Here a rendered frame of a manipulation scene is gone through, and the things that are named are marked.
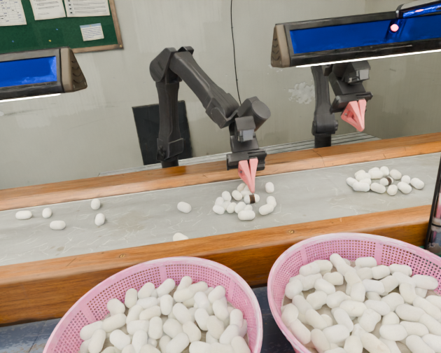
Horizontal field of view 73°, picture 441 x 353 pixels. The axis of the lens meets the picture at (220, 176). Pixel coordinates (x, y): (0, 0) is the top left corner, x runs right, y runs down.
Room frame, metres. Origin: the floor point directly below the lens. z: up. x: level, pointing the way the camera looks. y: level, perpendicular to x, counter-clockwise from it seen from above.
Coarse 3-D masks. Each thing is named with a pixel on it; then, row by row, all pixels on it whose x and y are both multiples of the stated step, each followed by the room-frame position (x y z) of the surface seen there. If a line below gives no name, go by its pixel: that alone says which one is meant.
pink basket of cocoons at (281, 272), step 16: (304, 240) 0.42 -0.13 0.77; (320, 240) 0.42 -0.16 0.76; (336, 240) 0.42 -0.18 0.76; (368, 240) 0.41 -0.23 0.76; (384, 240) 0.40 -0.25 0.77; (288, 256) 0.39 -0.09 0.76; (304, 256) 0.41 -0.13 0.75; (320, 256) 0.41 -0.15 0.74; (368, 256) 0.40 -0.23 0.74; (384, 256) 0.39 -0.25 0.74; (400, 256) 0.38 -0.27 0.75; (416, 256) 0.37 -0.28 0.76; (432, 256) 0.35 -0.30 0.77; (272, 272) 0.35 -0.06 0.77; (288, 272) 0.38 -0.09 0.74; (416, 272) 0.35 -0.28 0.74; (432, 272) 0.34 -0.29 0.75; (272, 288) 0.33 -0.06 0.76; (272, 304) 0.29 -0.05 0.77; (288, 336) 0.24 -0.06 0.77; (304, 352) 0.22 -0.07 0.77
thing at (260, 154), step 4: (264, 148) 0.72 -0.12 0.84; (240, 152) 0.71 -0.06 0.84; (244, 152) 0.71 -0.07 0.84; (248, 152) 0.71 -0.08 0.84; (252, 152) 0.71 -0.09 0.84; (256, 152) 0.71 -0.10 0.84; (260, 152) 0.72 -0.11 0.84; (264, 152) 0.72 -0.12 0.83; (228, 156) 0.71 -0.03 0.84; (248, 156) 0.71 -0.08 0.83; (252, 156) 0.71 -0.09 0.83; (256, 156) 0.71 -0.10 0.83; (260, 156) 0.73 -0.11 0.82; (264, 156) 0.73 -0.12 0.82; (264, 160) 0.74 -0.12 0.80; (228, 164) 0.74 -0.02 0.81; (228, 168) 0.74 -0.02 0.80; (232, 168) 0.74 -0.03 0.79
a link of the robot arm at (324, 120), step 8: (320, 64) 1.17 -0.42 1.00; (312, 72) 1.20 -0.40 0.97; (320, 72) 1.16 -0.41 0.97; (320, 80) 1.15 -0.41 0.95; (320, 88) 1.14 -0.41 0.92; (328, 88) 1.13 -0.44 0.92; (320, 96) 1.13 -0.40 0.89; (328, 96) 1.12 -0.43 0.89; (320, 104) 1.11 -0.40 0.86; (328, 104) 1.11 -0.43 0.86; (320, 112) 1.10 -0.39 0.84; (328, 112) 1.09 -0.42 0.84; (320, 120) 1.08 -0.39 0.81; (328, 120) 1.08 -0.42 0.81; (320, 128) 1.08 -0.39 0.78; (328, 128) 1.07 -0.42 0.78
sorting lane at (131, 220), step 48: (144, 192) 0.76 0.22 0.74; (192, 192) 0.73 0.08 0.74; (288, 192) 0.67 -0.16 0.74; (336, 192) 0.64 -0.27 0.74; (384, 192) 0.61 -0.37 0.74; (432, 192) 0.59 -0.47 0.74; (0, 240) 0.59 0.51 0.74; (48, 240) 0.56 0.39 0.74; (96, 240) 0.54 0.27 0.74; (144, 240) 0.52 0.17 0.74
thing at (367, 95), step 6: (336, 96) 0.82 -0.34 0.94; (342, 96) 0.82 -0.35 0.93; (360, 96) 0.82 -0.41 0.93; (366, 96) 0.82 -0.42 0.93; (372, 96) 0.82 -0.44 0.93; (336, 102) 0.82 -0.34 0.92; (366, 102) 0.85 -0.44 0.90; (330, 108) 0.85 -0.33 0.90; (336, 108) 0.85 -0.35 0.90; (342, 108) 0.85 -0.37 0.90
